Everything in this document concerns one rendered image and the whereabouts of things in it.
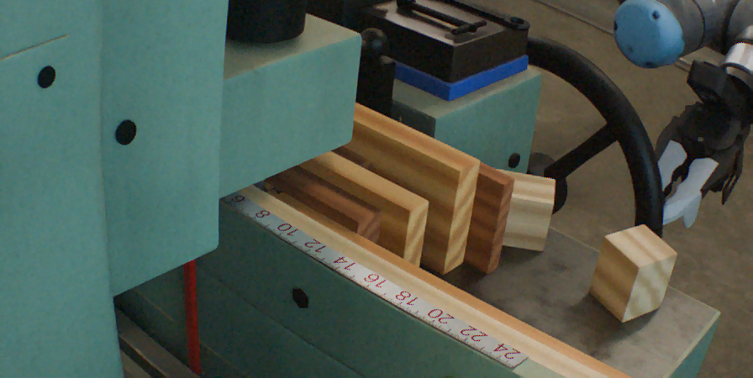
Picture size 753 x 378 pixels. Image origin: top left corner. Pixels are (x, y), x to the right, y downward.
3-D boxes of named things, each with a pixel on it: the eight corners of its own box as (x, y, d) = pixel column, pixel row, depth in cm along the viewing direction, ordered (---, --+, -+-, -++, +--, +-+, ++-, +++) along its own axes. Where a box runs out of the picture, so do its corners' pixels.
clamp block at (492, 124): (531, 178, 78) (549, 73, 74) (424, 240, 69) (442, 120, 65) (388, 111, 86) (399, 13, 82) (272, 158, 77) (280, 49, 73)
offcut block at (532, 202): (476, 241, 64) (486, 191, 62) (482, 215, 66) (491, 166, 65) (543, 252, 63) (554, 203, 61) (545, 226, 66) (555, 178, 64)
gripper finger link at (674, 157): (653, 251, 90) (695, 186, 93) (652, 214, 86) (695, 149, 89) (629, 239, 92) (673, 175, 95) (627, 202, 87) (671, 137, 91)
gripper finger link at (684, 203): (678, 264, 88) (718, 198, 91) (679, 228, 84) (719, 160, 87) (655, 252, 90) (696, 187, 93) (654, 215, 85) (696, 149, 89)
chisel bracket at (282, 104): (352, 166, 60) (365, 32, 56) (172, 247, 51) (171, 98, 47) (266, 122, 64) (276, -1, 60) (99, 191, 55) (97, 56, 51)
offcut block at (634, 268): (587, 292, 59) (603, 235, 57) (628, 278, 61) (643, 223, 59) (621, 323, 56) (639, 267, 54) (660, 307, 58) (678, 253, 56)
